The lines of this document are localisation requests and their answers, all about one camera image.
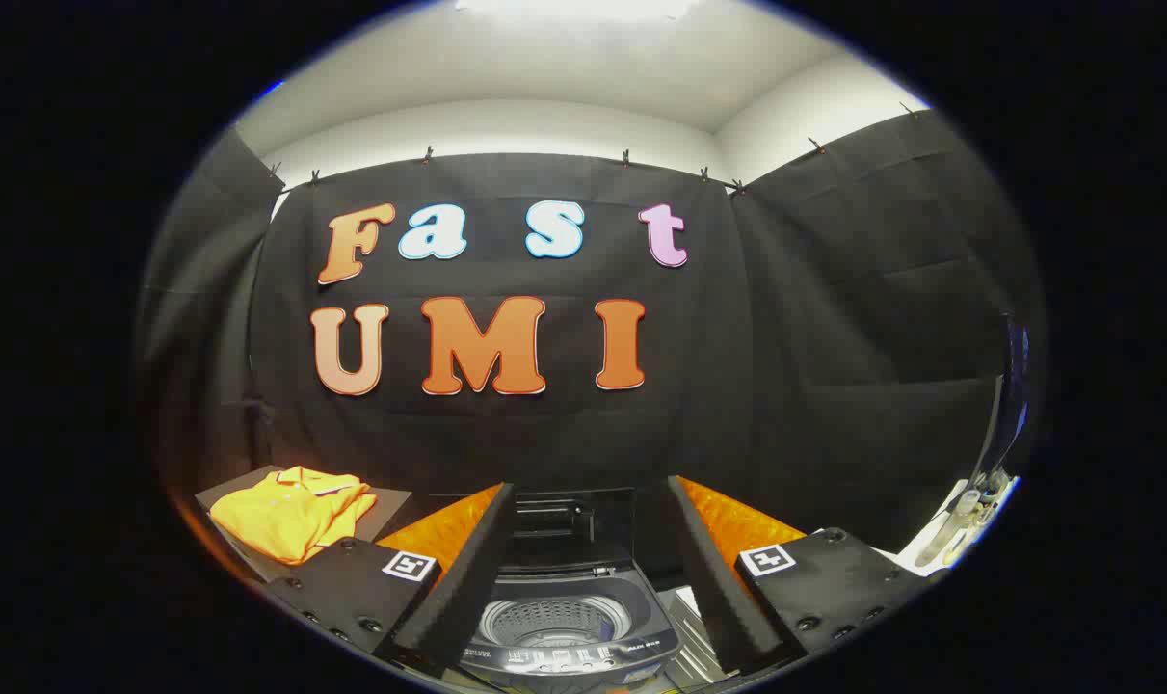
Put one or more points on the white side table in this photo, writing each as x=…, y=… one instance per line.
x=915, y=540

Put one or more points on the yellow polo shirt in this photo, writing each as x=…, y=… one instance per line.
x=289, y=516

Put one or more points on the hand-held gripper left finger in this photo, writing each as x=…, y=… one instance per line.
x=467, y=588

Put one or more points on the dark grey washing machine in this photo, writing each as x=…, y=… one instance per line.
x=646, y=627

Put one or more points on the clear plastic bottle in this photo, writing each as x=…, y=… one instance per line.
x=944, y=530

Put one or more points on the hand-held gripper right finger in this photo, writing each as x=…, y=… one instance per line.
x=718, y=588

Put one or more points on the black backdrop cloth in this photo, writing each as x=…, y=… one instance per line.
x=785, y=318

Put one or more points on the grey flat board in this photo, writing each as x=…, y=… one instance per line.
x=390, y=506

